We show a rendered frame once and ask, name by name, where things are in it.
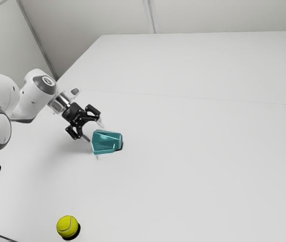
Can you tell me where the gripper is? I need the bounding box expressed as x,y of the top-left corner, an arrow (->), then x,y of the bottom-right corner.
61,102 -> 105,144

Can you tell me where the teal faceted mug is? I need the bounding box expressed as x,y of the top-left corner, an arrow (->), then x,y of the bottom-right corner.
91,129 -> 123,155

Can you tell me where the yellow tennis ball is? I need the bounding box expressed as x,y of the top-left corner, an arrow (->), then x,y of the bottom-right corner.
56,215 -> 79,237

